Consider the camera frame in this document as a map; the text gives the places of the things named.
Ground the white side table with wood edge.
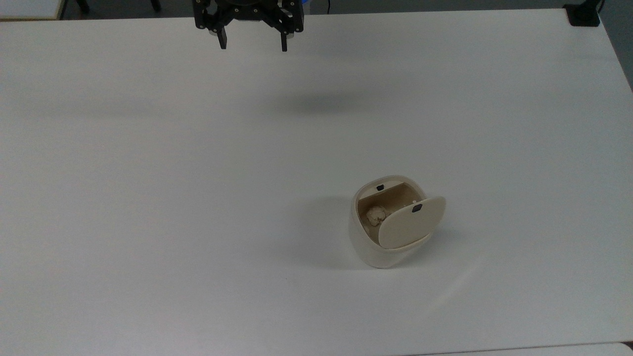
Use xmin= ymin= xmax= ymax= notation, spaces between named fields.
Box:
xmin=0 ymin=0 xmax=67 ymax=21

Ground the cream trash bin lid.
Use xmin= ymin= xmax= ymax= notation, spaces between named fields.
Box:
xmin=378 ymin=196 xmax=447 ymax=249

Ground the black table clamp mount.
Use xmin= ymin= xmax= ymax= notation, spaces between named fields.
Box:
xmin=564 ymin=0 xmax=605 ymax=27

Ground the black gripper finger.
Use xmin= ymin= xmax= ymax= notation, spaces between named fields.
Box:
xmin=193 ymin=4 xmax=228 ymax=50
xmin=267 ymin=3 xmax=305 ymax=52

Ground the white adjacent table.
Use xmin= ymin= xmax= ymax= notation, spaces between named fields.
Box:
xmin=406 ymin=341 xmax=633 ymax=356

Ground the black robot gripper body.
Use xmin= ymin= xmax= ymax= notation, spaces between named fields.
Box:
xmin=204 ymin=0 xmax=293 ymax=25

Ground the crumpled paper ball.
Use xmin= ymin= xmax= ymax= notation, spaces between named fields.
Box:
xmin=366 ymin=206 xmax=388 ymax=227

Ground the cream trash bin body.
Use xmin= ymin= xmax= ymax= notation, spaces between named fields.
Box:
xmin=349 ymin=175 xmax=436 ymax=269

